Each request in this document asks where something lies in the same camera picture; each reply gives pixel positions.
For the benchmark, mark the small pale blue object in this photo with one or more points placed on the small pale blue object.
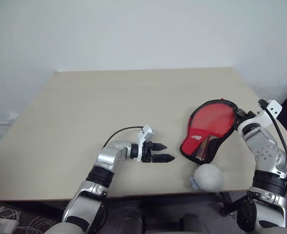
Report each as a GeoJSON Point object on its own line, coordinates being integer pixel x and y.
{"type": "Point", "coordinates": [194, 184]}

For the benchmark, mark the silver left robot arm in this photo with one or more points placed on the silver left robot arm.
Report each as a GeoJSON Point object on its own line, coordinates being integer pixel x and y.
{"type": "Point", "coordinates": [109, 156]}

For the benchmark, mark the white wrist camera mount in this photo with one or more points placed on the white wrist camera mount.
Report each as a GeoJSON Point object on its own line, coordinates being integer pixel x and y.
{"type": "Point", "coordinates": [148, 131]}
{"type": "Point", "coordinates": [262, 117]}

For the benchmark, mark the white round ball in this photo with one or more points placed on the white round ball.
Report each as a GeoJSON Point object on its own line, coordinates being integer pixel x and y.
{"type": "Point", "coordinates": [209, 176]}

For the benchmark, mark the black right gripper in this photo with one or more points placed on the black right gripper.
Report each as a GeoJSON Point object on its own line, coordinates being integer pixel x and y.
{"type": "Point", "coordinates": [247, 115]}

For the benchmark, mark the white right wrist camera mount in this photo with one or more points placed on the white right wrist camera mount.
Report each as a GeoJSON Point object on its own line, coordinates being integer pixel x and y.
{"type": "Point", "coordinates": [262, 117]}

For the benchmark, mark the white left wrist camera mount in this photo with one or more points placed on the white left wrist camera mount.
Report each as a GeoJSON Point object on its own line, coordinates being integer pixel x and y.
{"type": "Point", "coordinates": [148, 131]}

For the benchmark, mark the black table frame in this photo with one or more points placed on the black table frame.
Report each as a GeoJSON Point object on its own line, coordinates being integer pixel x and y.
{"type": "Point", "coordinates": [227, 202]}

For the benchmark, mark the red round object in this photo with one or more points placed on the red round object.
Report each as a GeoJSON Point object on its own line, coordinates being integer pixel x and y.
{"type": "Point", "coordinates": [211, 117]}

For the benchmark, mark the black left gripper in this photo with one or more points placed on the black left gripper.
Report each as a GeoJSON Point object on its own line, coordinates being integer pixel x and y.
{"type": "Point", "coordinates": [148, 152]}

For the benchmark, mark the red mesh pouch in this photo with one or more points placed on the red mesh pouch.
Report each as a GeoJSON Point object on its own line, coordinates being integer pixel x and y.
{"type": "Point", "coordinates": [194, 146]}

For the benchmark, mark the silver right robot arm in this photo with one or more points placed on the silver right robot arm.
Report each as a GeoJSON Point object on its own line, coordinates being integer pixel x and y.
{"type": "Point", "coordinates": [265, 146]}

